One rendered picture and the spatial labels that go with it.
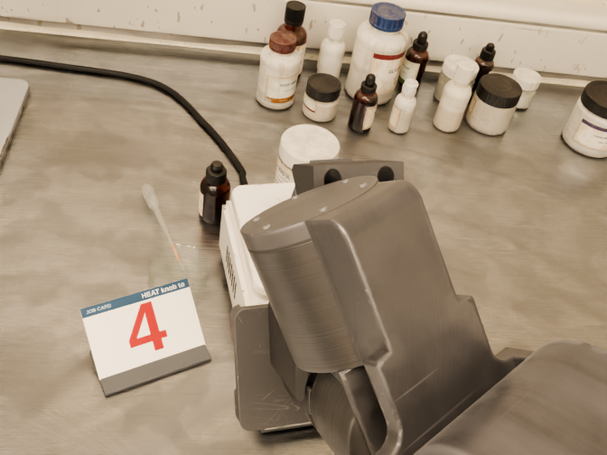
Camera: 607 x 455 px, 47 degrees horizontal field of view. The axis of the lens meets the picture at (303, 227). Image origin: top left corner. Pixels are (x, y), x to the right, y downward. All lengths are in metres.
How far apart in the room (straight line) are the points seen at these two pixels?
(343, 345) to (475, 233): 0.52
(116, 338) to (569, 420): 0.43
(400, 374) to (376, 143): 0.61
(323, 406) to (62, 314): 0.37
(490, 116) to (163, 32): 0.43
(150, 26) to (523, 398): 0.79
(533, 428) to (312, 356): 0.08
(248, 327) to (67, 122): 0.51
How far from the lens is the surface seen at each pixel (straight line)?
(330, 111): 0.85
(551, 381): 0.24
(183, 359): 0.60
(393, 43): 0.86
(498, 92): 0.89
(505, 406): 0.23
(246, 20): 0.93
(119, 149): 0.79
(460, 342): 0.26
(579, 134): 0.93
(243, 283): 0.57
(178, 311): 0.60
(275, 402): 0.38
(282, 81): 0.84
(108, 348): 0.59
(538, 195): 0.85
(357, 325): 0.25
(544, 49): 1.03
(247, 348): 0.36
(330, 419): 0.29
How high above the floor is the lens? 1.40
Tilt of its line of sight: 45 degrees down
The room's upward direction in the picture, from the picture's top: 12 degrees clockwise
